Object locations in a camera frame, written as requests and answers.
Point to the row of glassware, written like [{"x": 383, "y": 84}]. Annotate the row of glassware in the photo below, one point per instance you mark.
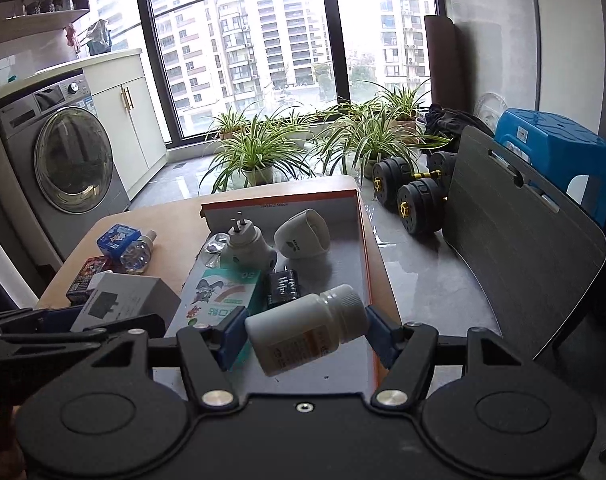
[{"x": 43, "y": 5}]

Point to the dark grey chair backrest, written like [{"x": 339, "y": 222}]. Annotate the dark grey chair backrest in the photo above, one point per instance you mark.
[{"x": 513, "y": 250}]

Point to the blue plastic stool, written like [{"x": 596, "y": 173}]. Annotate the blue plastic stool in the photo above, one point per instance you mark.
[{"x": 553, "y": 145}]

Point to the dark printed card box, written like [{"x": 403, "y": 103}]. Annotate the dark printed card box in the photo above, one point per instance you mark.
[{"x": 88, "y": 277}]

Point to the white mosquito heater with bottle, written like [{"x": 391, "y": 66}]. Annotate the white mosquito heater with bottle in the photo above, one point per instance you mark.
[{"x": 245, "y": 252}]

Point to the white fan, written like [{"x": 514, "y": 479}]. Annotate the white fan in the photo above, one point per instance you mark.
[{"x": 489, "y": 110}]

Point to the blue-grey hanging cloth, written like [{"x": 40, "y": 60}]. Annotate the blue-grey hanging cloth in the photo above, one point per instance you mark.
[{"x": 99, "y": 37}]

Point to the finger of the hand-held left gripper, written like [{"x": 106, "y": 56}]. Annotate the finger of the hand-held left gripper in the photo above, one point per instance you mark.
[
  {"x": 58, "y": 317},
  {"x": 108, "y": 337}
]

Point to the spider plant by window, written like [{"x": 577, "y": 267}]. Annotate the spider plant by window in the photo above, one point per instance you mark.
[{"x": 298, "y": 122}]

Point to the black plug charger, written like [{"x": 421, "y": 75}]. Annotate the black plug charger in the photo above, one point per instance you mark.
[{"x": 283, "y": 287}]

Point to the teal and white carton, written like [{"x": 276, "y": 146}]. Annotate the teal and white carton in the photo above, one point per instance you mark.
[{"x": 218, "y": 295}]

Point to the clear liquid refill bottle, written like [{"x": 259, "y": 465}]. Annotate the clear liquid refill bottle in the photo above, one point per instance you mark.
[{"x": 135, "y": 255}]

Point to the wide spider plant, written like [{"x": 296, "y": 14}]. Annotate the wide spider plant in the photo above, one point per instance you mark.
[{"x": 368, "y": 142}]

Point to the white pill bottle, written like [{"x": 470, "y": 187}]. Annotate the white pill bottle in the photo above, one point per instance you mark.
[{"x": 303, "y": 335}]

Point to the brown rolled mat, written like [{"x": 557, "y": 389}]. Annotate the brown rolled mat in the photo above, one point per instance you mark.
[{"x": 439, "y": 60}]

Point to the large spider plant white pot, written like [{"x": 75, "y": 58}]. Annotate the large spider plant white pot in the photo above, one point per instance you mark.
[{"x": 255, "y": 152}]

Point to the black window frame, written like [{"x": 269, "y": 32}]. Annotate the black window frame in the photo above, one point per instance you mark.
[{"x": 325, "y": 35}]

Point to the blue tin box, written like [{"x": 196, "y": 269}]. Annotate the blue tin box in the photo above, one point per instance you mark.
[{"x": 118, "y": 241}]

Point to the white floor cabinet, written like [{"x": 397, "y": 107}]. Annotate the white floor cabinet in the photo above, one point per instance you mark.
[{"x": 128, "y": 120}]

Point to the small spider plant terracotta pot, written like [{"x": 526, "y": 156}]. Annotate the small spider plant terracotta pot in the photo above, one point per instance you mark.
[{"x": 229, "y": 122}]

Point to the dark bag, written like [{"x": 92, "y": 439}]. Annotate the dark bag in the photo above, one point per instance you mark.
[{"x": 453, "y": 127}]

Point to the orange-edged white cardboard box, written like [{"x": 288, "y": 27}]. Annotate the orange-edged white cardboard box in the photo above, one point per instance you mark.
[{"x": 343, "y": 270}]

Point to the white charger packaging box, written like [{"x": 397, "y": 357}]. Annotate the white charger packaging box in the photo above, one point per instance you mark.
[{"x": 128, "y": 300}]

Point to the person's left hand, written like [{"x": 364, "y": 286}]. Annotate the person's left hand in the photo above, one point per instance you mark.
[{"x": 0, "y": 435}]

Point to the silver front-load washing machine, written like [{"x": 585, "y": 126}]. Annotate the silver front-load washing machine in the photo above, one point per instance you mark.
[{"x": 68, "y": 160}]

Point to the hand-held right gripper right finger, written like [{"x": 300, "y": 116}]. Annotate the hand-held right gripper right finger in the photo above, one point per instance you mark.
[{"x": 381, "y": 336}]

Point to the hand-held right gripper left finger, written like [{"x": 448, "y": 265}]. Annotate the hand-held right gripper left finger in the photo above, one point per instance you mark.
[{"x": 231, "y": 341}]

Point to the pink hanging cloth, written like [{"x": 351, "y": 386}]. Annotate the pink hanging cloth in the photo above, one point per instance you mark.
[{"x": 73, "y": 37}]

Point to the white wall shelf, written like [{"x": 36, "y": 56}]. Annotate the white wall shelf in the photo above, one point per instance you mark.
[{"x": 33, "y": 22}]

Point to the tall spider plant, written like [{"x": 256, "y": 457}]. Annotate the tall spider plant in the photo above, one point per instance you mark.
[{"x": 400, "y": 102}]

